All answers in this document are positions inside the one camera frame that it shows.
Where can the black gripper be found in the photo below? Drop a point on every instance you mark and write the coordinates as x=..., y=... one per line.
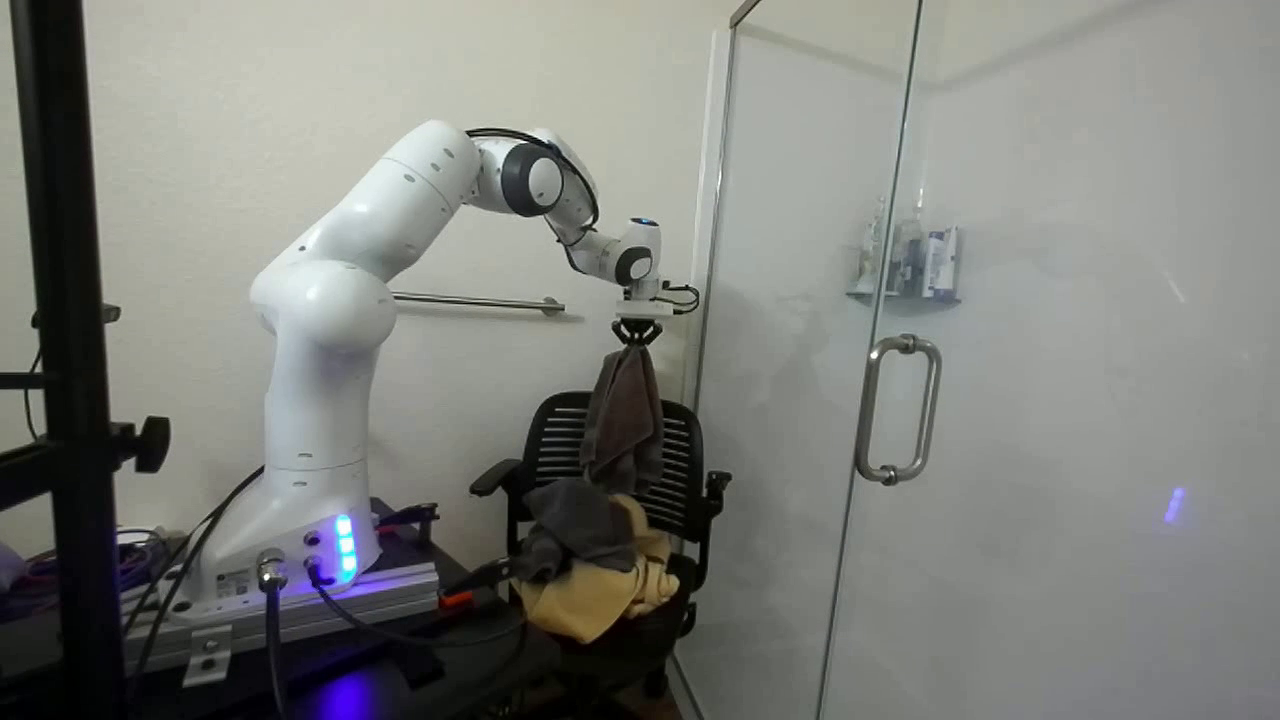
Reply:
x=638, y=323

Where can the grey brown fleece towel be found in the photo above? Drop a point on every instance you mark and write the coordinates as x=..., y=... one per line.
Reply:
x=623, y=427

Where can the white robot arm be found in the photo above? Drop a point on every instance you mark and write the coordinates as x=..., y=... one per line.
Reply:
x=320, y=346

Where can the black mesh office chair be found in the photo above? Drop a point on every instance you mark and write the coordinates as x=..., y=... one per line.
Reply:
x=674, y=461

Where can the fixed glass shower panel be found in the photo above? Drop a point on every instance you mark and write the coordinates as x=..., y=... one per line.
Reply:
x=784, y=335

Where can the yellow towel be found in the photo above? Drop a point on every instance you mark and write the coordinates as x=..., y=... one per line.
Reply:
x=603, y=594

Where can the shower caddy shelf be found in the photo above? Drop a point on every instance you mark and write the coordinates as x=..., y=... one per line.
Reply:
x=904, y=294

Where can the white green bottle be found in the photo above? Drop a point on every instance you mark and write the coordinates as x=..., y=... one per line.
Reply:
x=904, y=261

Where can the black clamp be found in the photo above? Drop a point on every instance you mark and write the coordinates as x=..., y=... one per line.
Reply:
x=404, y=522

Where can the blue white container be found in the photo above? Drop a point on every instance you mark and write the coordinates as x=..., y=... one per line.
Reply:
x=947, y=261

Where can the glass shower door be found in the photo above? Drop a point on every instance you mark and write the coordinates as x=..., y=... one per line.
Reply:
x=1093, y=401

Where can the black stand knob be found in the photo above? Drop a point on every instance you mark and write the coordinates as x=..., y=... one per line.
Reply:
x=147, y=445

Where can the black stand pole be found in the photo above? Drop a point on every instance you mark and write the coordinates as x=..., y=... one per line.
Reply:
x=72, y=401

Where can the metal towel rail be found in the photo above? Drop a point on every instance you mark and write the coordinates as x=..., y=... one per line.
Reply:
x=483, y=305

